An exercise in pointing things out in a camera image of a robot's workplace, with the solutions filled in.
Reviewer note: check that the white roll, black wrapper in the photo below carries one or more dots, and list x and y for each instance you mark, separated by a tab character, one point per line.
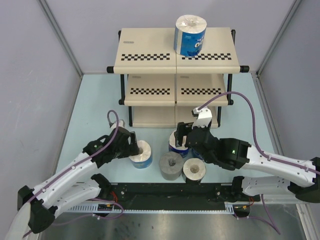
193	171

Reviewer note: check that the blue Tempo paper roll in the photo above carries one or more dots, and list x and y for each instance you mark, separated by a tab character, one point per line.
172	147

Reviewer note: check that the blue-wrapped roll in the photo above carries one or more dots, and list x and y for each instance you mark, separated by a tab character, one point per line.
144	157
197	155
189	35

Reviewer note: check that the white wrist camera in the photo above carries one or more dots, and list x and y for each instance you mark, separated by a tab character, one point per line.
203	117
120	123

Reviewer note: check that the beige three-tier shelf rack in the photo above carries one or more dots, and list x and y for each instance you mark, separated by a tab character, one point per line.
161	88

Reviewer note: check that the white slotted cable duct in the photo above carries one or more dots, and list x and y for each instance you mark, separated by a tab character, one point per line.
98	207

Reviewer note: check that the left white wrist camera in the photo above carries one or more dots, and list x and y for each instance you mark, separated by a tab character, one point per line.
120	123

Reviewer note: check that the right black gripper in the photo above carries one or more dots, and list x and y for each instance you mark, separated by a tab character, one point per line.
182	129

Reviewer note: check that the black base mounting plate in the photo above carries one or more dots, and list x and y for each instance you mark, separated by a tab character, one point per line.
175	196

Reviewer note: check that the grey paper roll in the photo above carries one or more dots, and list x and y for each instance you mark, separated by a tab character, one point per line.
171	165

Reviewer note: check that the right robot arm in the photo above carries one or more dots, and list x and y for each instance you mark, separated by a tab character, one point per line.
233	154

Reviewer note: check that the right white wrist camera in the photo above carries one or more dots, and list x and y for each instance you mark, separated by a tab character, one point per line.
203	117

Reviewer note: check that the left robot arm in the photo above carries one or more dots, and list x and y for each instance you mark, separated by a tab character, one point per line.
79	181

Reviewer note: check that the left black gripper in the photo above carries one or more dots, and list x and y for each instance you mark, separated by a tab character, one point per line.
131	149

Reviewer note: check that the aluminium frame rail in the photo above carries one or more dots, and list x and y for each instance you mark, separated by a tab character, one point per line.
262	186

